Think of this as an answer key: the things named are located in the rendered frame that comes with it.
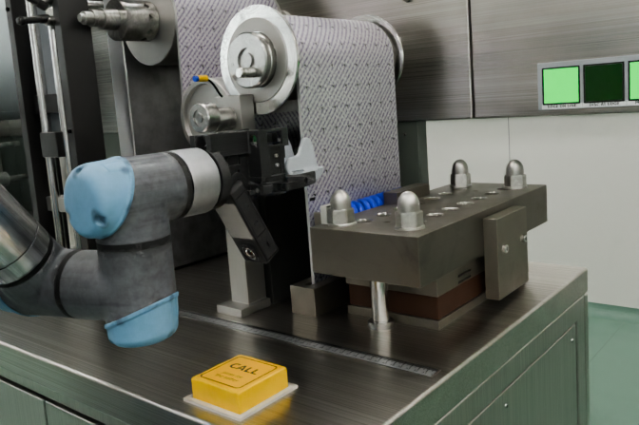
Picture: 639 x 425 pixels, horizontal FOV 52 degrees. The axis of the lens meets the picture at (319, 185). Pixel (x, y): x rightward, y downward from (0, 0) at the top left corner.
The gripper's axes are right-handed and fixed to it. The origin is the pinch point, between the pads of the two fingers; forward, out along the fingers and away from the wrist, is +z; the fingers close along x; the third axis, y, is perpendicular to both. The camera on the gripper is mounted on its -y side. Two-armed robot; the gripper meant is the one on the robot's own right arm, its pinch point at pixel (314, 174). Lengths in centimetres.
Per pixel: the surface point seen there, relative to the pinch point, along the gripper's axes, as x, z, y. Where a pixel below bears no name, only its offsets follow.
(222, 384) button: -10.8, -28.9, -16.5
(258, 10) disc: 5.0, -3.3, 22.6
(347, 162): -0.3, 7.5, 0.8
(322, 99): -0.3, 2.7, 10.2
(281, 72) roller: 1.4, -3.5, 14.1
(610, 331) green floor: 28, 243, -108
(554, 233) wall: 61, 263, -68
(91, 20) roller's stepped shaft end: 30.1, -12.6, 24.2
